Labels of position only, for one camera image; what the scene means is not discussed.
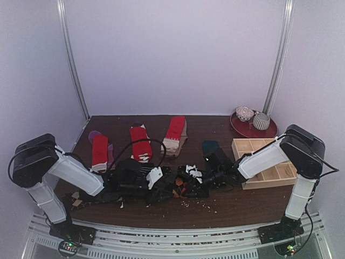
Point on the right aluminium frame post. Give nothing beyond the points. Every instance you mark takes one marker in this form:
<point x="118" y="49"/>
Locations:
<point x="279" y="60"/>

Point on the red white patterned sock pair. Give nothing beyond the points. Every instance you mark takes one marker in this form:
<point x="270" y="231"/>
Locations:
<point x="142" y="151"/>

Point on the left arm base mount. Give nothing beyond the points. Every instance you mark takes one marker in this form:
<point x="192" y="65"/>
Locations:
<point x="72" y="236"/>

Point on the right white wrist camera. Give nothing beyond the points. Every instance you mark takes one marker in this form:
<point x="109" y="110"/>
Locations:
<point x="194" y="172"/>

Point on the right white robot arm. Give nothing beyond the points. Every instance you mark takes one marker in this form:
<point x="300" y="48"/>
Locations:
<point x="303" y="149"/>

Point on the dark green christmas sock pair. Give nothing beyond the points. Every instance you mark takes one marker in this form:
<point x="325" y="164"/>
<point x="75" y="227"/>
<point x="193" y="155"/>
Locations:
<point x="209" y="146"/>

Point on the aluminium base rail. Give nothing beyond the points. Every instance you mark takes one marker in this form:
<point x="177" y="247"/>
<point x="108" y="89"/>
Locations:
<point x="128" y="242"/>

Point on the red beige sock pair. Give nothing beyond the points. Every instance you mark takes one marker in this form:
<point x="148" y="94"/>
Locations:
<point x="176" y="136"/>

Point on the left aluminium frame post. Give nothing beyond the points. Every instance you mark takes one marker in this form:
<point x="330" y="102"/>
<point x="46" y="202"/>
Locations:
<point x="70" y="58"/>

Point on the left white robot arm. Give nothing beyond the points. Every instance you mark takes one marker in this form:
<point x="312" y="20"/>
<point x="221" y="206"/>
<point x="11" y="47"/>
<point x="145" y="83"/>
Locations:
<point x="41" y="156"/>

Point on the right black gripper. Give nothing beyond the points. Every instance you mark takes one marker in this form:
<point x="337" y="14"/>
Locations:
<point x="190" y="182"/>

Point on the red purple sock pair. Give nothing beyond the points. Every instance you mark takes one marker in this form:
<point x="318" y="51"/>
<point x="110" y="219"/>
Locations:
<point x="102" y="152"/>

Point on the black red yellow argyle sock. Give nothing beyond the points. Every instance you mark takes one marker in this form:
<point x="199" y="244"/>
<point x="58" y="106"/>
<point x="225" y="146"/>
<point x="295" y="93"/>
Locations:
<point x="187" y="186"/>

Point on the grey striped cup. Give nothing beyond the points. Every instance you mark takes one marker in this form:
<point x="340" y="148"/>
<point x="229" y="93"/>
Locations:
<point x="261" y="121"/>

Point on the white dotted bowl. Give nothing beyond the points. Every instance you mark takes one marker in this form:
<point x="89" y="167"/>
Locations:
<point x="244" y="113"/>

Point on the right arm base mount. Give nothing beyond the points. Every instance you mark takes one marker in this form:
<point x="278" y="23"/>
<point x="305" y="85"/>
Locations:
<point x="283" y="234"/>

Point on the aluminium frame post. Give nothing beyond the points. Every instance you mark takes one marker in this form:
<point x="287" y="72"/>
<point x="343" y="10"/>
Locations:
<point x="70" y="58"/>
<point x="279" y="60"/>

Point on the wooden compartment tray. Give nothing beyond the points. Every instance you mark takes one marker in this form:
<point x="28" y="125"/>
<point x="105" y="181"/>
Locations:
<point x="267" y="172"/>

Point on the red round plate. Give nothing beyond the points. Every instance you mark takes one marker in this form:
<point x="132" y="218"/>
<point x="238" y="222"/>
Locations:
<point x="247" y="129"/>

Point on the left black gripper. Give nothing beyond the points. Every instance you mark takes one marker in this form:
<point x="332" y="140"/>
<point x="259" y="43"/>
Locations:
<point x="157" y="198"/>

